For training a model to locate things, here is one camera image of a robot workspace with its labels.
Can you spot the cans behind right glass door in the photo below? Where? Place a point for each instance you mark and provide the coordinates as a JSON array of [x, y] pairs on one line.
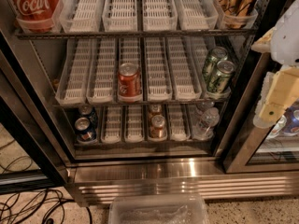
[[288, 125]]

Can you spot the clear plastic bin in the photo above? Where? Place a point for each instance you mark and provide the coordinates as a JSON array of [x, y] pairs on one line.
[[159, 209]]

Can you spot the green can front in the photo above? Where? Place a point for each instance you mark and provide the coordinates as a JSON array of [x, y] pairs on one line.
[[221, 76]]

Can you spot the gold brown can top right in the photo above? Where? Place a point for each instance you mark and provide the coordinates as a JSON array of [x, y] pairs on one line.
[[235, 14]]

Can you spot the blue pepsi can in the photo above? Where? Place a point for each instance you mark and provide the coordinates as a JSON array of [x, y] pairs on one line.
[[89, 112], [86, 131]]

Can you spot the green can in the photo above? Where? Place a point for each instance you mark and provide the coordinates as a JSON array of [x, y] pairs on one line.
[[213, 57], [221, 76]]

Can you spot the large red Coca-Cola can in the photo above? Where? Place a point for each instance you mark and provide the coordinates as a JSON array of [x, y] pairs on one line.
[[38, 16]]

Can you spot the blue Pepsi can front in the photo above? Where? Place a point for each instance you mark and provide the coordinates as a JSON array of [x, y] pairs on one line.
[[86, 131]]

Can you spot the stainless steel fridge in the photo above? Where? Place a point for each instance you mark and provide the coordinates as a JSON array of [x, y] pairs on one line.
[[238, 161]]

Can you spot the orange brown can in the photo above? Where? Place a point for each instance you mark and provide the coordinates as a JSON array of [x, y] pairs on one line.
[[155, 110], [157, 126]]

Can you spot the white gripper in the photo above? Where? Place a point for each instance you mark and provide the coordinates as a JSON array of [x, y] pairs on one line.
[[286, 44]]

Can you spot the shelf tray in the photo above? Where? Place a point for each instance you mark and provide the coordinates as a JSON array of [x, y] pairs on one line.
[[102, 75], [185, 81], [73, 82], [158, 79], [129, 52]]

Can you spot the middle shelf centre tray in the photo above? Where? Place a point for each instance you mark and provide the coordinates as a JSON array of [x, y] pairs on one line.
[[129, 52]]

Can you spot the middle shelf far left tray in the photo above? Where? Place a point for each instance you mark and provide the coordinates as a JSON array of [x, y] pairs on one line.
[[73, 82]]

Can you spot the orange brown can front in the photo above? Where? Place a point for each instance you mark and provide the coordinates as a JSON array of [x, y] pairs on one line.
[[157, 126]]

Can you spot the green can rear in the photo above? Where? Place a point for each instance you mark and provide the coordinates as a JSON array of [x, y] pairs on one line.
[[213, 57]]

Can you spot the orange brown can rear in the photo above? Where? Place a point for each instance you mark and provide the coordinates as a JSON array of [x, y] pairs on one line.
[[155, 110]]

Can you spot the blue Pepsi can rear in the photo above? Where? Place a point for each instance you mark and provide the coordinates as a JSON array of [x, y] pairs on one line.
[[89, 112]]

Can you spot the red coke can shelf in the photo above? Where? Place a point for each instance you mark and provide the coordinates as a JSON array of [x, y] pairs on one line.
[[129, 80]]

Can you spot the clear water bottle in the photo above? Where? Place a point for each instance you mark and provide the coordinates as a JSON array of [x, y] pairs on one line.
[[207, 117]]

